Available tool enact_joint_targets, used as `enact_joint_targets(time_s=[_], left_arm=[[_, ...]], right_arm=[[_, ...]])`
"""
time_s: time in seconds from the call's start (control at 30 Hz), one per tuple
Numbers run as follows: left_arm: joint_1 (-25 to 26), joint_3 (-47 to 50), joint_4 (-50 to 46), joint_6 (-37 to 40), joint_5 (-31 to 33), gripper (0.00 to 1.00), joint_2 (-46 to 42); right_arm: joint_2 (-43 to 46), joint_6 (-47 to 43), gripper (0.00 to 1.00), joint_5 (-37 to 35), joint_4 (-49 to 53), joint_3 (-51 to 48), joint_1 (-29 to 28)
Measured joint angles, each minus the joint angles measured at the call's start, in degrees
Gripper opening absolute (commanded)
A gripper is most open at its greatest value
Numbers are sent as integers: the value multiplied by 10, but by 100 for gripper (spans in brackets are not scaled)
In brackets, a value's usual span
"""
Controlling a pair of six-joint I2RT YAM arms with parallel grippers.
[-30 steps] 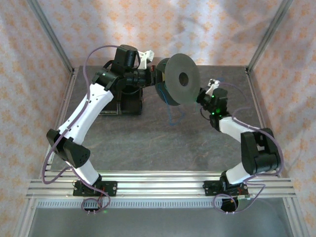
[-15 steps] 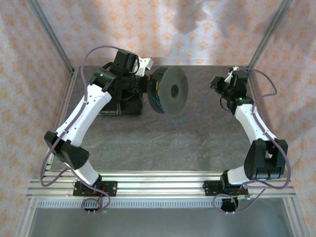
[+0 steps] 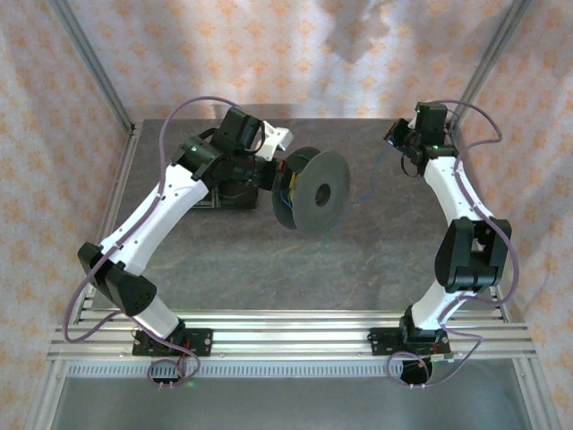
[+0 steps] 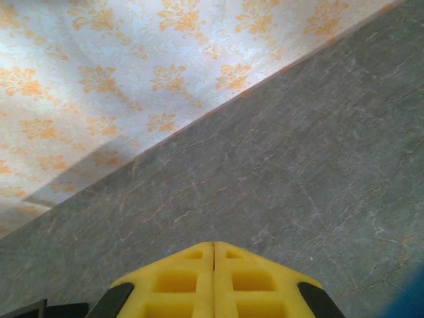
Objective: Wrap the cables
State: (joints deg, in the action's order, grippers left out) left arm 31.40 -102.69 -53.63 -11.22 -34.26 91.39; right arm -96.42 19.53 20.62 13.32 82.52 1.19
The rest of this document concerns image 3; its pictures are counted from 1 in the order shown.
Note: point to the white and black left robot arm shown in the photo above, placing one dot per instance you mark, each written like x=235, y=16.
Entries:
x=152, y=215

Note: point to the black plastic compartment tray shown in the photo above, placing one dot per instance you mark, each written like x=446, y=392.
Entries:
x=237, y=201

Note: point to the aluminium frame post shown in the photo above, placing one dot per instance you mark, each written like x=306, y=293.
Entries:
x=487, y=62
x=95, y=62

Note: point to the aluminium table edge rail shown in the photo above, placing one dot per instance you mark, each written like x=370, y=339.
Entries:
x=115, y=197
x=530, y=394

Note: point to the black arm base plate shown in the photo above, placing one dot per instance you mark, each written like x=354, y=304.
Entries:
x=201, y=342
x=380, y=342

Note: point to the aluminium mounting rail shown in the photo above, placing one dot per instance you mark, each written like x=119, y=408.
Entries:
x=286, y=336

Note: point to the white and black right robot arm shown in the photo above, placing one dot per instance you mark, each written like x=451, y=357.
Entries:
x=452, y=192

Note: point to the patterned backdrop cloth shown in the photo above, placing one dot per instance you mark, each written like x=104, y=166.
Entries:
x=286, y=54

